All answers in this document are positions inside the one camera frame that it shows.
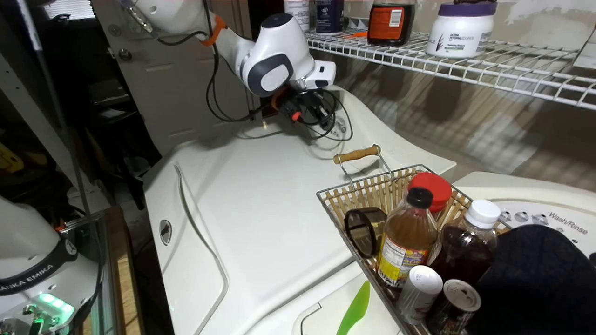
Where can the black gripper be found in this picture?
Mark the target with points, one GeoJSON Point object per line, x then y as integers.
{"type": "Point", "coordinates": [300, 103]}

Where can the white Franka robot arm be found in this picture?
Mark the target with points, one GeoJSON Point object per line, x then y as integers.
{"type": "Point", "coordinates": [272, 56]}

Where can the small orange packet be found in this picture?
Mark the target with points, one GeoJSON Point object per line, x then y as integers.
{"type": "Point", "coordinates": [356, 32]}

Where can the dark blue can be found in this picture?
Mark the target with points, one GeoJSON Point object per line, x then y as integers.
{"type": "Point", "coordinates": [328, 15]}

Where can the bottle with dark liquid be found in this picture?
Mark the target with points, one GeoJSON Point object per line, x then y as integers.
{"type": "Point", "coordinates": [389, 21]}

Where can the red lid jar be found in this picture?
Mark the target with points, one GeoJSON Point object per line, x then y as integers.
{"type": "Point", "coordinates": [434, 185]}

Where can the amber vinegar bottle black cap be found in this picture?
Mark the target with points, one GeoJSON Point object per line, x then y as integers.
{"type": "Point", "coordinates": [406, 238]}

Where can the white door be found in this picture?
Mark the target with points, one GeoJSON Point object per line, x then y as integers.
{"type": "Point", "coordinates": [173, 104]}

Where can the white jar purple lid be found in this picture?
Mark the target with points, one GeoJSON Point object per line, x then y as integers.
{"type": "Point", "coordinates": [460, 34]}

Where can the dark bottle white cap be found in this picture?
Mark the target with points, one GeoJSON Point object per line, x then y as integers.
{"type": "Point", "coordinates": [466, 248]}

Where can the green plastic strip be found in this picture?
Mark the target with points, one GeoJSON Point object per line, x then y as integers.
{"type": "Point", "coordinates": [354, 309]}

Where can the small white capped bottle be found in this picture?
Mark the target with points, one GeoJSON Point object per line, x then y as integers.
{"type": "Point", "coordinates": [421, 289]}

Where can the metal drink can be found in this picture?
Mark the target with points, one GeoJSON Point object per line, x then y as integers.
{"type": "Point", "coordinates": [458, 304]}

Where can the wooden robot cart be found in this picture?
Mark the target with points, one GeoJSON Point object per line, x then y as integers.
{"type": "Point", "coordinates": [123, 285]}

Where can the grey metal post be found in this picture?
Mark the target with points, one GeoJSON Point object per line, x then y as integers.
{"type": "Point", "coordinates": [37, 123]}

